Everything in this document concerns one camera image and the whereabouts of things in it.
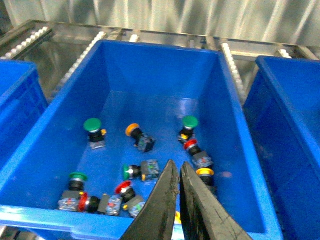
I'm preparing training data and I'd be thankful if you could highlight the green mushroom button front left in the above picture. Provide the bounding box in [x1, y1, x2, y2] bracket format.
[57, 172, 88, 212]

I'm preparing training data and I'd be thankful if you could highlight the blue far left plastic bin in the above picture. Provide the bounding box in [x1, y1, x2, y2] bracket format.
[0, 59, 48, 166]

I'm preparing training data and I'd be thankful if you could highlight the green push button with selector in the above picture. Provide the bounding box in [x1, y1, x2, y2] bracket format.
[122, 159, 160, 181]

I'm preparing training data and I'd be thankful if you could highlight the yellow push button switch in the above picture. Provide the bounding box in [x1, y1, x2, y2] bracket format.
[125, 123, 156, 153]

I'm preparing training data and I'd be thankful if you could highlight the yellow black button at edge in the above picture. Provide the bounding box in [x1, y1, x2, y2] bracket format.
[174, 211, 182, 225]

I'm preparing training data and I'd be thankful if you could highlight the green mushroom button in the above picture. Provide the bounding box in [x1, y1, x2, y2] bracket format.
[83, 117, 107, 150]
[57, 172, 88, 212]
[177, 115, 199, 144]

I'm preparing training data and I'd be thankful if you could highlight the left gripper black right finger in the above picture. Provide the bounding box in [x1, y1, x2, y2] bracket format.
[179, 161, 252, 240]

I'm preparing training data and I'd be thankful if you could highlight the metal roller rack frame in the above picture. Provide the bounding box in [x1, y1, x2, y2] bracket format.
[0, 19, 320, 240]

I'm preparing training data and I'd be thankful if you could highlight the blue middle plastic bin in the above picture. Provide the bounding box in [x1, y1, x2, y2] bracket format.
[243, 56, 320, 240]

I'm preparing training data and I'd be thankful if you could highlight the red button front lying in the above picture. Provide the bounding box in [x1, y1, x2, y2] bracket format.
[77, 192, 123, 216]

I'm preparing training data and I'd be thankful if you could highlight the red push button right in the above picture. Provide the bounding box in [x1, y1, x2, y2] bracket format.
[183, 138, 214, 169]

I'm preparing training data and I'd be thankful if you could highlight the blue plastic bin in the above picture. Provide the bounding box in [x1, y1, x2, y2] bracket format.
[243, 56, 320, 240]
[0, 59, 48, 166]
[0, 39, 283, 240]

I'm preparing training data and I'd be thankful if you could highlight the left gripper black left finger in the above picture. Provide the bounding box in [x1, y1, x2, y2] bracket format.
[120, 159, 180, 240]

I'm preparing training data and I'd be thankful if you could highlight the yellow mushroom button right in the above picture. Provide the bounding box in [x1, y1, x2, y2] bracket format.
[195, 167, 217, 196]

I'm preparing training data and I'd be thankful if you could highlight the green mushroom button right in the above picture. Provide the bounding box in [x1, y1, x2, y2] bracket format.
[177, 115, 199, 144]

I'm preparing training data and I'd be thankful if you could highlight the red selector button front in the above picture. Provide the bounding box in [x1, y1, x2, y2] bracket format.
[114, 180, 145, 218]

